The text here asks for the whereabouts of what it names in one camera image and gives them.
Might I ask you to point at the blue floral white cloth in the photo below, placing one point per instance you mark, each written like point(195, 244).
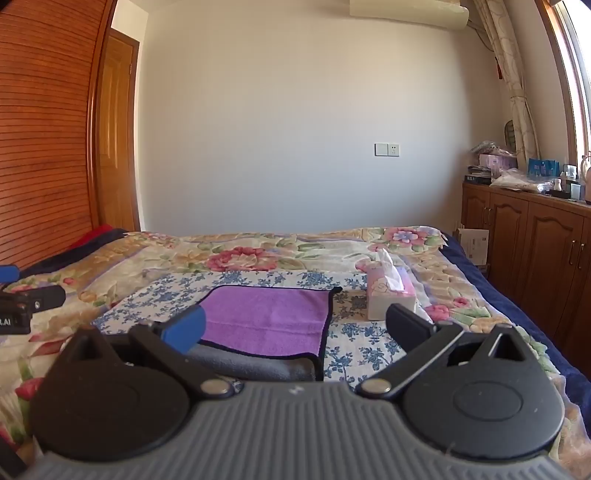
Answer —
point(355, 339)

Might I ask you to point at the floral bedspread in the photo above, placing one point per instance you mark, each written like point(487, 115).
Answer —
point(277, 251)

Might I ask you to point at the wooden slatted wardrobe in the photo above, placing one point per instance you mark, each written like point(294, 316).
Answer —
point(44, 138)

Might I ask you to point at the wooden window frame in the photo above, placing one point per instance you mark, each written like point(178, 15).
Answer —
point(565, 78)

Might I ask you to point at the wooden door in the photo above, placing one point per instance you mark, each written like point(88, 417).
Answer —
point(115, 138)

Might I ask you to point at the red cloth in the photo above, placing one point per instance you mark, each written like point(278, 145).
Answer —
point(94, 234)

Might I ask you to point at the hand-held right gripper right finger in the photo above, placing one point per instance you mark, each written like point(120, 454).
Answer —
point(406, 325)

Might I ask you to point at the purple towel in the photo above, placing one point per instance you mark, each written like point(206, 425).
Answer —
point(268, 316)

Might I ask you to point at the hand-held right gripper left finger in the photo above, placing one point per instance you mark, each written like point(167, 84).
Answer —
point(187, 330)

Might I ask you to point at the navy blue blanket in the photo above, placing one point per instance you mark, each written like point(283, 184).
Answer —
point(512, 302)

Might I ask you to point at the grey hand fan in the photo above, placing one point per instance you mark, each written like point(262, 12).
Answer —
point(509, 134)

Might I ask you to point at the clear plastic bag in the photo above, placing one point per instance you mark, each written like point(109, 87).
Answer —
point(519, 179)

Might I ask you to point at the red hanging tassel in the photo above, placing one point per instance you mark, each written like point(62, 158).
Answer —
point(499, 69)

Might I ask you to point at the air conditioner pipe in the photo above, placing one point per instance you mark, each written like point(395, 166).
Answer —
point(482, 34)

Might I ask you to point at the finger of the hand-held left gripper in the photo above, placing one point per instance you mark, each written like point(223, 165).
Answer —
point(8, 273)
point(44, 297)

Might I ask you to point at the blue box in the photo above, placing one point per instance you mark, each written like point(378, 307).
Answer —
point(543, 168)

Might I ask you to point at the white carton beside cabinet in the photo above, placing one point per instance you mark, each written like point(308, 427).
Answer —
point(474, 244)

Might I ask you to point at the patterned beige curtain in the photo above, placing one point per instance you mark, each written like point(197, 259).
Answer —
point(515, 83)

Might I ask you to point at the stack of books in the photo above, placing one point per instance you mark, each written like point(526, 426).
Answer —
point(478, 175)

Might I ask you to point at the white air conditioner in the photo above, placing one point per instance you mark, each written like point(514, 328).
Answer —
point(411, 14)

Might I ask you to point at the wooden cabinet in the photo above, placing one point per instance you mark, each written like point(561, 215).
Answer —
point(531, 235)

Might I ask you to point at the pink tissue box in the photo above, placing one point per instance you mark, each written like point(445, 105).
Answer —
point(384, 300)

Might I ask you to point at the small white bottle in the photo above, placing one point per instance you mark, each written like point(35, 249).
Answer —
point(557, 185)

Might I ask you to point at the white wall socket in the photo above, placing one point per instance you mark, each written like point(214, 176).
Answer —
point(387, 150)

